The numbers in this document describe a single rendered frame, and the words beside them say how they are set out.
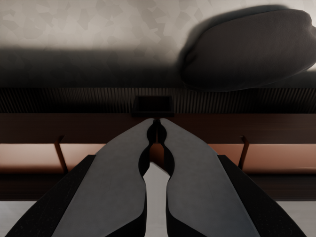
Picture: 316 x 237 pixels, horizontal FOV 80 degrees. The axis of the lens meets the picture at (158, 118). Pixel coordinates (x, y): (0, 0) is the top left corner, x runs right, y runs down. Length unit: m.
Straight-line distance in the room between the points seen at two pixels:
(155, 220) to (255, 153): 0.12
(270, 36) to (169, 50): 0.13
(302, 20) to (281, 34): 0.03
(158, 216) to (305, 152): 0.16
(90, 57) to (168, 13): 0.13
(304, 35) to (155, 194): 0.27
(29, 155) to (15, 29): 0.19
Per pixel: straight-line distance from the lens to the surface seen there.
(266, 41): 0.30
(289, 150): 0.23
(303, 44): 0.33
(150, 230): 0.23
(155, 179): 0.17
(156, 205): 0.20
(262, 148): 0.21
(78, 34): 0.31
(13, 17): 0.35
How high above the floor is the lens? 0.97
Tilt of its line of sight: 60 degrees down
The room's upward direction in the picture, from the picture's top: 180 degrees clockwise
